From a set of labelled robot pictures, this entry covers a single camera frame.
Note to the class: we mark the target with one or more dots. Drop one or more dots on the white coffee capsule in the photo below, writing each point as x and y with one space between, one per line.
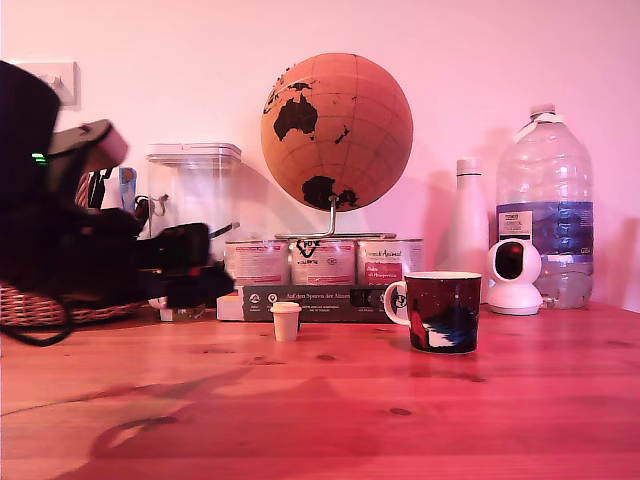
285 322

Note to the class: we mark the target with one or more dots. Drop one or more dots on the dark printed coffee mug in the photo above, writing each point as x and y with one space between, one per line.
440 315

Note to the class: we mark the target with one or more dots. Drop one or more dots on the white mug with green print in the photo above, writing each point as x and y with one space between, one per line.
182 314

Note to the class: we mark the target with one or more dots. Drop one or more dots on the white labelled tin can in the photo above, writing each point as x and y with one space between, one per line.
390 260
256 262
322 262

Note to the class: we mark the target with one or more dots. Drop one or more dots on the clear plastic lidded container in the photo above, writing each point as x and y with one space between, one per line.
200 190

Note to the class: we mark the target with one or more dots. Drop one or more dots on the dark flat cardboard box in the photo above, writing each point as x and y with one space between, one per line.
320 302

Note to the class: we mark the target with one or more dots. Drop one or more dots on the blue and white packet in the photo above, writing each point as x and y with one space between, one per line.
127 185

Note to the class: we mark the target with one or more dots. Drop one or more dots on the black pen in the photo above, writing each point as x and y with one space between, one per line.
102 187

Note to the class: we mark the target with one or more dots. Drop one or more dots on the cork globe on metal stand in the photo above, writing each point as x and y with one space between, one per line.
337 135

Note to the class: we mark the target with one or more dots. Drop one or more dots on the white slim bottle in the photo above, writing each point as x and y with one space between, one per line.
469 225

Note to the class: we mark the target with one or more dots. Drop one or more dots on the large clear water bottle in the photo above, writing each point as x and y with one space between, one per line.
545 200

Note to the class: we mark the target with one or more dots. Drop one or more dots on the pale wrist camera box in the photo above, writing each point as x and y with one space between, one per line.
107 140

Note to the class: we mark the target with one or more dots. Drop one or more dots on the white wall switch plate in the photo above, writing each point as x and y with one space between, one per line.
67 85

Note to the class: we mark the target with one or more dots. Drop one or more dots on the small white round camera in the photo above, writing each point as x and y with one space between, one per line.
515 275

